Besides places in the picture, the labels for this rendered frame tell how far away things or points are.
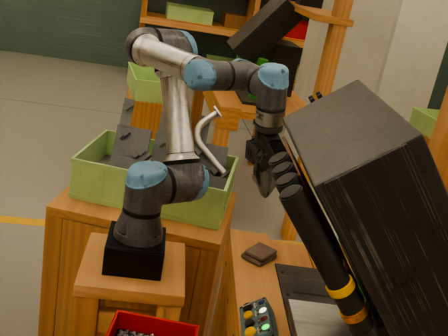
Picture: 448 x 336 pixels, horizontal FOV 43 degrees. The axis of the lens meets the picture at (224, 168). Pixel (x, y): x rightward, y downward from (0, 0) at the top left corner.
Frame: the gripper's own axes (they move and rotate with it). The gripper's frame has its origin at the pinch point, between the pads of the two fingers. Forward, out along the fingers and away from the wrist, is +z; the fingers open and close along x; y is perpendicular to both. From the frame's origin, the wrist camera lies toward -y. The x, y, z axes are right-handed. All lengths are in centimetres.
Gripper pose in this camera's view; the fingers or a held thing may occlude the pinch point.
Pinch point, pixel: (267, 195)
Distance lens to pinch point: 154.2
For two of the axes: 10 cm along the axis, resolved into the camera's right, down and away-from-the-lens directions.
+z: -0.5, 8.8, 4.6
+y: -4.6, -4.3, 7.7
